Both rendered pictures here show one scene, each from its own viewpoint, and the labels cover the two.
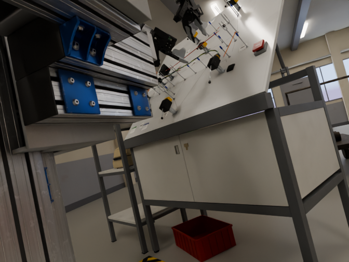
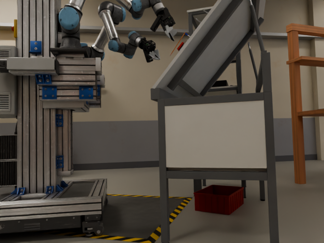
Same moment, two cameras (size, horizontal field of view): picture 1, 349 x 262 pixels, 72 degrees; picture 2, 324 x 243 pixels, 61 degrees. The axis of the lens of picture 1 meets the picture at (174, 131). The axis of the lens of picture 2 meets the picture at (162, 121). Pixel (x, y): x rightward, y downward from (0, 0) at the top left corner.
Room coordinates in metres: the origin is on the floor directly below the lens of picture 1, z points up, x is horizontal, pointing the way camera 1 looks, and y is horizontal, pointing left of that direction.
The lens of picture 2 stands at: (0.14, -1.71, 0.59)
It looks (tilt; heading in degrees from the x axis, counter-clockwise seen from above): 3 degrees up; 58
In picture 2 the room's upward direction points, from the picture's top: 2 degrees counter-clockwise
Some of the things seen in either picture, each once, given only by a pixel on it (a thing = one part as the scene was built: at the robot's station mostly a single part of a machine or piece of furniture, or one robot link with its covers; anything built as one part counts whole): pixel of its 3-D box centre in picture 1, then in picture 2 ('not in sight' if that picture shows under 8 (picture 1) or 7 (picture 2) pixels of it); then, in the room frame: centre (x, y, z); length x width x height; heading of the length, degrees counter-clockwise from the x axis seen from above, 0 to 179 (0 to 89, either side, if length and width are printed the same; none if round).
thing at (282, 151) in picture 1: (226, 187); (223, 161); (1.59, -0.25, 0.40); 1.18 x 0.60 x 0.80; 41
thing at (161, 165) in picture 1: (160, 170); not in sight; (1.61, 0.15, 0.60); 0.55 x 0.02 x 0.39; 41
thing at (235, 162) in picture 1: (224, 164); not in sight; (1.19, -0.20, 0.60); 0.55 x 0.03 x 0.39; 41
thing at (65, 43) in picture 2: not in sight; (71, 46); (0.61, 0.14, 1.21); 0.15 x 0.15 x 0.10
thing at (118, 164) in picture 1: (132, 153); not in sight; (2.10, 0.41, 0.76); 0.30 x 0.21 x 0.20; 134
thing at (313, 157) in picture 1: (219, 157); (223, 133); (1.59, -0.25, 0.60); 1.17 x 0.58 x 0.40; 41
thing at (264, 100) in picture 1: (175, 129); (179, 104); (1.38, -0.01, 0.83); 1.18 x 0.05 x 0.06; 41
